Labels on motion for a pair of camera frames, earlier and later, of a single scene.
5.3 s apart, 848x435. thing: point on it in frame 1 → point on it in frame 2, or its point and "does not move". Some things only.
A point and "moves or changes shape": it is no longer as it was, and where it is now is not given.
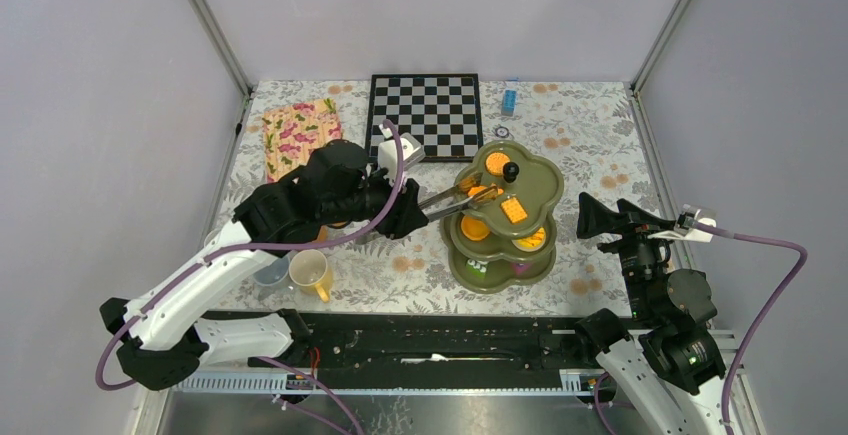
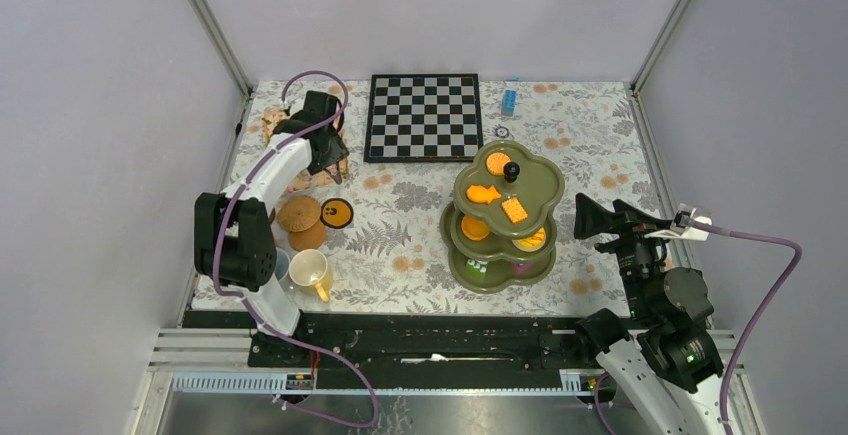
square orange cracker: (514, 209) does not move
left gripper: (403, 215) → (337, 152)
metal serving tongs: (481, 196) moves or changes shape
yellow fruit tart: (533, 242) does not move
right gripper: (593, 218) does not move
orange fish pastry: (479, 188) does not move
